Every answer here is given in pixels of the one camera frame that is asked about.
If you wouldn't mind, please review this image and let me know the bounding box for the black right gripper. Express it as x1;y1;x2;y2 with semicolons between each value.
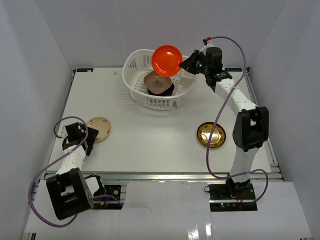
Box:
179;50;211;76

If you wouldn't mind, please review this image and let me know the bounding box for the orange round plate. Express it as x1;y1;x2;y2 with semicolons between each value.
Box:
151;45;183;77

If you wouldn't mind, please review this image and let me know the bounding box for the cream round floral plate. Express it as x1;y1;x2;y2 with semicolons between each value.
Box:
86;116;111;142

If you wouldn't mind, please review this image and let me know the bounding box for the gold black round plate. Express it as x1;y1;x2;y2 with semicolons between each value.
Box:
196;122;227;148

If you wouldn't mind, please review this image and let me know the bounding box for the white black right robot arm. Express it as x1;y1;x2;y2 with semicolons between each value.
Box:
179;47;269;200

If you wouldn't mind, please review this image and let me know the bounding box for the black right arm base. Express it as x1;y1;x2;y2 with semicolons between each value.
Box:
204;183;258;213

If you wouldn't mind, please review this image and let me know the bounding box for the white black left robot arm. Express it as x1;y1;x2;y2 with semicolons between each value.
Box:
46;122;106;220

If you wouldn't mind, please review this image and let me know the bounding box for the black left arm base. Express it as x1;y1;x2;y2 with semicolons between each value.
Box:
93;184;123;210

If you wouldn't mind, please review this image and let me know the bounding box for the white plastic slotted bin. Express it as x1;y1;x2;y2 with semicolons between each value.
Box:
122;49;198;111

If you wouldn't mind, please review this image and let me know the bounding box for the cream square panda plate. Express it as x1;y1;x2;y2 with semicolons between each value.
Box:
143;71;172;96

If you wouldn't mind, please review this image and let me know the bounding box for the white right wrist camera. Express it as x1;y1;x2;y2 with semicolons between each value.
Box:
200;36;214;52

